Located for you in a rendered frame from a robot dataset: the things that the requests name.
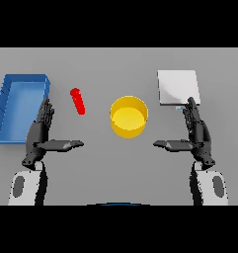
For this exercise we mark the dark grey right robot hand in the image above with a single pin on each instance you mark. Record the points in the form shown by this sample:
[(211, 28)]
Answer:
[(198, 133)]

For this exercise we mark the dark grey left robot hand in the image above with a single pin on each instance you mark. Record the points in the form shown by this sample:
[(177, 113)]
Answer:
[(38, 135)]

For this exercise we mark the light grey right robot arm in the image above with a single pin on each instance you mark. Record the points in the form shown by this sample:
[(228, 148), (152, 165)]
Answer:
[(210, 187)]

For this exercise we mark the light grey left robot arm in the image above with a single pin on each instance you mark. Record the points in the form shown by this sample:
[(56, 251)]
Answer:
[(26, 187)]

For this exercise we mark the pale square measuring scale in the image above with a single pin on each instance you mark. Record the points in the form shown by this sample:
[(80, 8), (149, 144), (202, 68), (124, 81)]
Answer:
[(178, 87)]

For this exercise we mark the red beaker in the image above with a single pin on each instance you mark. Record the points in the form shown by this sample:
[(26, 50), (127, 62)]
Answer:
[(77, 101)]

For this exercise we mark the yellow bowl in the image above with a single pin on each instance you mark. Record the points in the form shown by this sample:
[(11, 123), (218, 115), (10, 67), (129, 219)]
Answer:
[(129, 117)]

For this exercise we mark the blue tray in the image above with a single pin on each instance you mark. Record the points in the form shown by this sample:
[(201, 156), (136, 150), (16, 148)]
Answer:
[(20, 108)]

